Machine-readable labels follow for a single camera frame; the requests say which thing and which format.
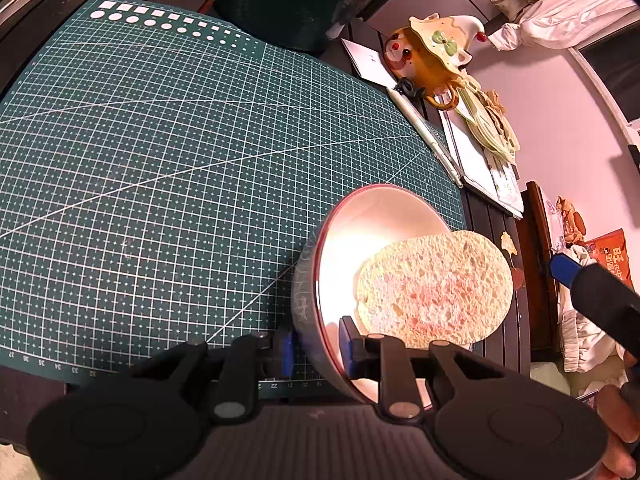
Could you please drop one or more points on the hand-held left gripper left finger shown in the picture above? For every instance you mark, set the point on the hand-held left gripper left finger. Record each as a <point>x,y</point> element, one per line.
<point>287,355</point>

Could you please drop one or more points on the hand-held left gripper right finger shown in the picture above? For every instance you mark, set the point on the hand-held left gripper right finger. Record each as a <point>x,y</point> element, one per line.
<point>345,345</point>

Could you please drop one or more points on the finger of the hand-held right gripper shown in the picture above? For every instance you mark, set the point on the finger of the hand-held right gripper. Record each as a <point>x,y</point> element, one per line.
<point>562,266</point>

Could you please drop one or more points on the grey bowl with red rim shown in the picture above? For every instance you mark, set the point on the grey bowl with red rim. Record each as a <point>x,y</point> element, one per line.
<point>350,240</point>

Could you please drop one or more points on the round beige sponge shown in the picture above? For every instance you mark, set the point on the round beige sponge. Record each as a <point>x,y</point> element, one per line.
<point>440,285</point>

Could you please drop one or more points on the person's right hand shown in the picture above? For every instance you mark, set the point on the person's right hand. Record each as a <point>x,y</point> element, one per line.
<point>612,415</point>

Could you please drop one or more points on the brown toy figure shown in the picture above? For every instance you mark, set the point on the brown toy figure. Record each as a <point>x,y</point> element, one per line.
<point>570,222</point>

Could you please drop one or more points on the brown leather piece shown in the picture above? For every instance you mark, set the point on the brown leather piece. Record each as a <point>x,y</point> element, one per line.
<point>516,279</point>

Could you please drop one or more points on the orange snack bag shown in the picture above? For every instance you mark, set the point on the orange snack bag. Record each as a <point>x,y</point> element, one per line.
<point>615,255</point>

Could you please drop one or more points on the yellow ginkgo leaf ornament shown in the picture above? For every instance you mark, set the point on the yellow ginkgo leaf ornament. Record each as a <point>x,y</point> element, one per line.
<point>508,244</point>

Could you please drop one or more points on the crumpled white cloth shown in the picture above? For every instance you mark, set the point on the crumpled white cloth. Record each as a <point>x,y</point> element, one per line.
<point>585,335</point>

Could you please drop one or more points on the stack of white papers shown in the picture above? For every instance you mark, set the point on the stack of white papers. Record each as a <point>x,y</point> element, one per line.
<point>475,160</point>

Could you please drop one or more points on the pale green plastic frames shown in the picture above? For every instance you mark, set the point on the pale green plastic frames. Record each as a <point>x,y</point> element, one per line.
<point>485,130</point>

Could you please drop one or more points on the beige fabric scrap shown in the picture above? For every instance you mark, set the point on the beige fabric scrap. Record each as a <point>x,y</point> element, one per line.
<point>494,102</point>

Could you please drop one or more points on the white pen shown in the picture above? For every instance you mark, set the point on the white pen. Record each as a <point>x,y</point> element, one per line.
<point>425,135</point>

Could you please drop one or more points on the dark window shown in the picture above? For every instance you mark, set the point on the dark window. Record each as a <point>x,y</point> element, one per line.
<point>620,70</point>

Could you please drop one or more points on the green cutting mat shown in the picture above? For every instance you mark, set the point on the green cutting mat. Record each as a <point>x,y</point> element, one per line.
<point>175,170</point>

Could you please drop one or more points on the small black clip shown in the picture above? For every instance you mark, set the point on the small black clip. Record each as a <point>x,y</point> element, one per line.
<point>409,89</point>

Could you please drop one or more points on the orange cat-shaped ceramic pot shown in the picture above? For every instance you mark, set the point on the orange cat-shaped ceramic pot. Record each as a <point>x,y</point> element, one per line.
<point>425,67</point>

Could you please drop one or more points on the white bedding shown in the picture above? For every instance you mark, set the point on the white bedding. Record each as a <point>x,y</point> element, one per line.
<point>575,15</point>

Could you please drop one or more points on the white paper card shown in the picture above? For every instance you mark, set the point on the white paper card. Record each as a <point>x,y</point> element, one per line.
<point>367,60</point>

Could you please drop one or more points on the dark green pitcher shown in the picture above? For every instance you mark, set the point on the dark green pitcher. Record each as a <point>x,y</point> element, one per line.
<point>300,0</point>

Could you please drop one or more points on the brown wooden furniture frame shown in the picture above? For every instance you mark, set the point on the brown wooden furniture frame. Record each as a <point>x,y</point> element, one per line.
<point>537,260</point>

